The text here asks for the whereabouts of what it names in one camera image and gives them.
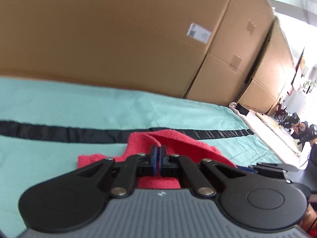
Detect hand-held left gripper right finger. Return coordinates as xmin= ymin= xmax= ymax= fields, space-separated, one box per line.
xmin=160 ymin=145 xmax=247 ymax=199

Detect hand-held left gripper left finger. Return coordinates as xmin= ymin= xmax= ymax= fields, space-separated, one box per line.
xmin=74 ymin=145 xmax=158 ymax=199

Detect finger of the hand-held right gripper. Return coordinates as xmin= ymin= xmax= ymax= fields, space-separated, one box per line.
xmin=235 ymin=162 xmax=295 ymax=179

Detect red knitted sweater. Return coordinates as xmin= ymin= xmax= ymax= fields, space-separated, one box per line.
xmin=77 ymin=130 xmax=237 ymax=190

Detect person's right forearm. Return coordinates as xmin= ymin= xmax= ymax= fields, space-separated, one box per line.
xmin=303 ymin=207 xmax=317 ymax=236

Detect cream towel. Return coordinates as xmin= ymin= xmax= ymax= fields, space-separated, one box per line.
xmin=228 ymin=102 xmax=301 ymax=164

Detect person's red garment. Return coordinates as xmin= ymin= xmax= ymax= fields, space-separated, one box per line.
xmin=308 ymin=218 xmax=317 ymax=236

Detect large brown cardboard box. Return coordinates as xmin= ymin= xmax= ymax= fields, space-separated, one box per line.
xmin=0 ymin=0 xmax=276 ymax=107
xmin=236 ymin=17 xmax=295 ymax=116

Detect teal blanket with black stripe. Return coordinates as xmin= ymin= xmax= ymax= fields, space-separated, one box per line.
xmin=0 ymin=77 xmax=283 ymax=238

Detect white shipping label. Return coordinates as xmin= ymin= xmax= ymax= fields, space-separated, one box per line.
xmin=187 ymin=22 xmax=212 ymax=44

